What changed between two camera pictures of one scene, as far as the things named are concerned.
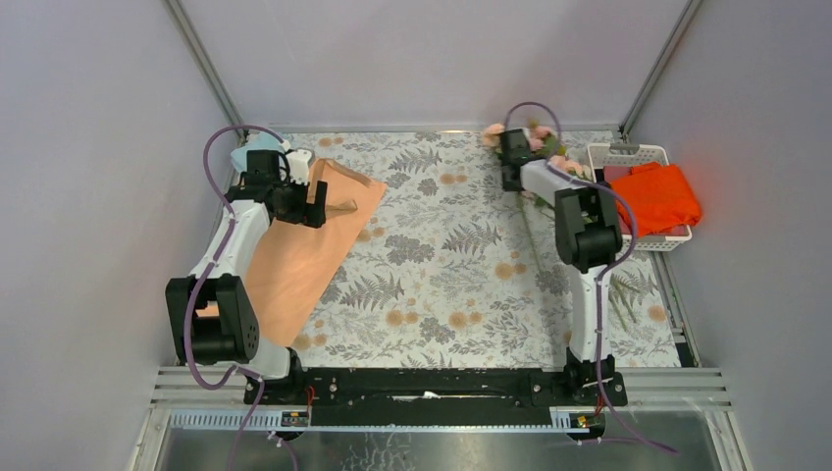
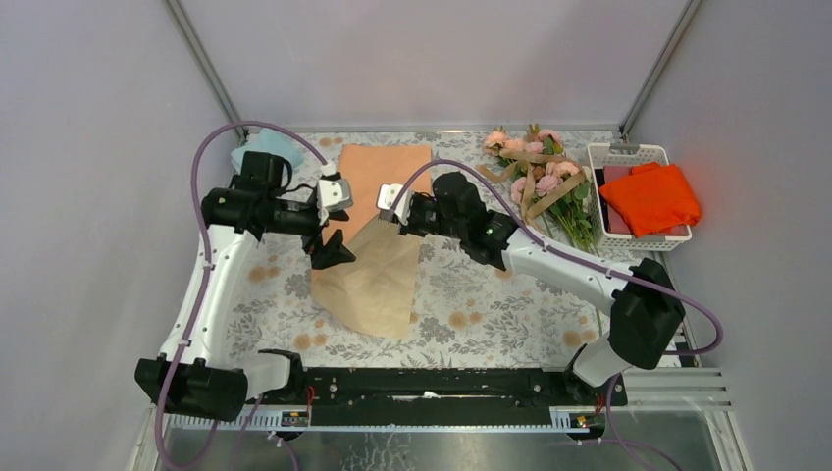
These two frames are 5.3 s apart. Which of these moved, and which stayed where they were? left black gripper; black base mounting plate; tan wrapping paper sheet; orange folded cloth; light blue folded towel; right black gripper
Moved: left black gripper; tan wrapping paper sheet; right black gripper
Stayed: light blue folded towel; black base mounting plate; orange folded cloth
